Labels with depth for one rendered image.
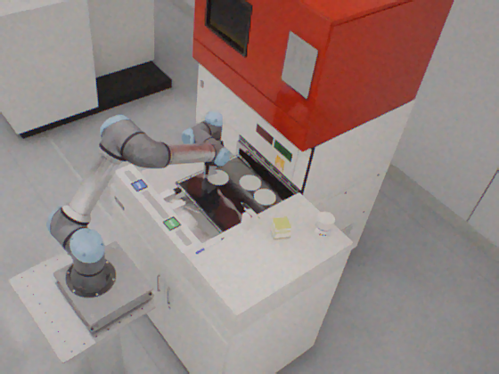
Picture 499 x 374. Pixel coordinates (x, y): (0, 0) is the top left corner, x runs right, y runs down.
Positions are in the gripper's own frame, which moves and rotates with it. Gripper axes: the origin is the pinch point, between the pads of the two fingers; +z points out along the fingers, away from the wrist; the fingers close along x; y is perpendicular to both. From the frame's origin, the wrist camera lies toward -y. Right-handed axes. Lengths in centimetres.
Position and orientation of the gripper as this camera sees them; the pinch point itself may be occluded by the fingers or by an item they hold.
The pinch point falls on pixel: (205, 175)
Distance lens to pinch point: 254.3
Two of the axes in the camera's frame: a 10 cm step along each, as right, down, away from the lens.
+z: -1.1, 6.9, 7.1
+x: -1.5, -7.2, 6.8
